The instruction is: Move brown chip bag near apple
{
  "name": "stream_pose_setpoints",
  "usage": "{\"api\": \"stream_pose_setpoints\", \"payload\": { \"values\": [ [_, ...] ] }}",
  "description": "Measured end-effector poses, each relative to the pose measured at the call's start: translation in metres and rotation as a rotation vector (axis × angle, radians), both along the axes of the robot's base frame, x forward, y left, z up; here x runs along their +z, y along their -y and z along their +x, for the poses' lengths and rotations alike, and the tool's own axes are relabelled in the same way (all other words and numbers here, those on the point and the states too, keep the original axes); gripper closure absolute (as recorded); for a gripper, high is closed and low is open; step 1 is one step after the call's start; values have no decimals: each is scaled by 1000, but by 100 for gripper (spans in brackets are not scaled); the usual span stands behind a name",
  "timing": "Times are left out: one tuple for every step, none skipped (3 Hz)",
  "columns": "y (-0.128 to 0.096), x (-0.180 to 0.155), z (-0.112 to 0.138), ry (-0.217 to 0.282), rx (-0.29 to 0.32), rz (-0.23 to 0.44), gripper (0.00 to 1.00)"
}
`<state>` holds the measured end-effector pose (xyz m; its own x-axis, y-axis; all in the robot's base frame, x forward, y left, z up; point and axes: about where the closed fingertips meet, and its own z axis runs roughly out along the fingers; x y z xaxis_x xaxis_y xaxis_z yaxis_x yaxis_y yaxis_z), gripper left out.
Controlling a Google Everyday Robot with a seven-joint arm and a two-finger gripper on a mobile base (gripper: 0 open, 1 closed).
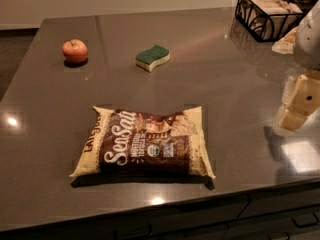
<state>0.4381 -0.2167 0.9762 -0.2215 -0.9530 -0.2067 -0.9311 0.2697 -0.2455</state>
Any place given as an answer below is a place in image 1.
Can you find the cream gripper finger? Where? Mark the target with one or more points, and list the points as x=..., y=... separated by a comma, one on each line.
x=290, y=120

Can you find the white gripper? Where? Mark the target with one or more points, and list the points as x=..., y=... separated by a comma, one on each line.
x=309, y=37

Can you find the brown chip bag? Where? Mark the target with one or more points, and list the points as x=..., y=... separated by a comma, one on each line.
x=136, y=142

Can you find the red apple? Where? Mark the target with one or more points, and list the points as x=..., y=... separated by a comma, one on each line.
x=75, y=51

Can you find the white packets in basket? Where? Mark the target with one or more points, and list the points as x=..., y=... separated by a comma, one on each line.
x=271, y=9

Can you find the green yellow sponge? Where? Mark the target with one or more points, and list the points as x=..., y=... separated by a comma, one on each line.
x=153, y=57

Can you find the black drawer handle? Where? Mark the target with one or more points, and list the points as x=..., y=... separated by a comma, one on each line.
x=306, y=220

